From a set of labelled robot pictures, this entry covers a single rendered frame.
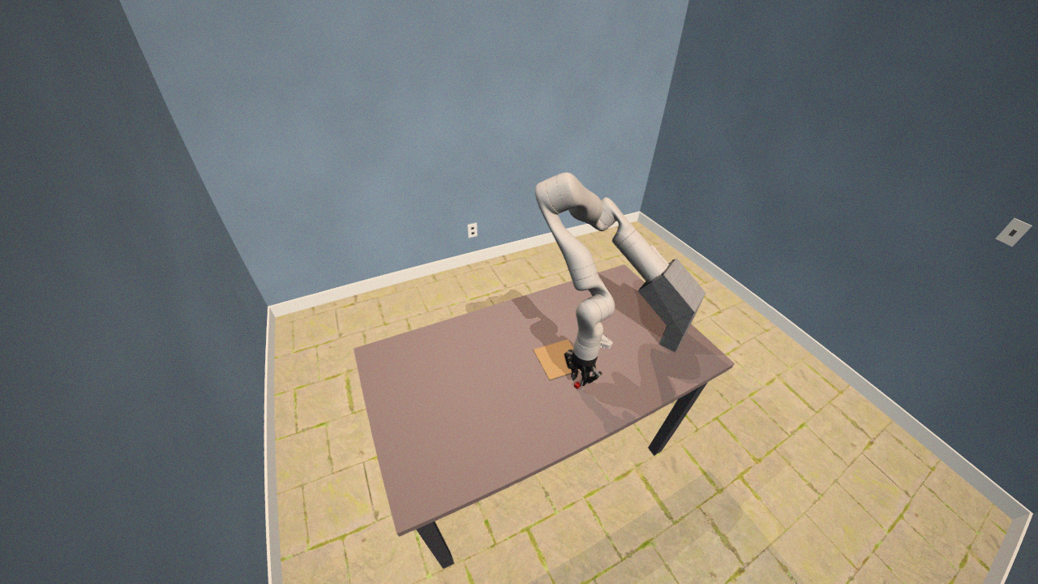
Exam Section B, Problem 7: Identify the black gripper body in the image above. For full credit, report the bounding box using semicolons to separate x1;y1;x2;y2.
571;351;598;373

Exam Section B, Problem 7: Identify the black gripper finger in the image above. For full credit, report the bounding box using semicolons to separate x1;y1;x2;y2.
564;350;579;380
580;367;602;387

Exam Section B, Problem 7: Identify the tan square mat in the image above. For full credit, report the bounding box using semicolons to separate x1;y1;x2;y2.
532;340;573;380

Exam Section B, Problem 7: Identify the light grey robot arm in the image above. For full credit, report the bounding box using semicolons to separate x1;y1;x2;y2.
535;173;670;360

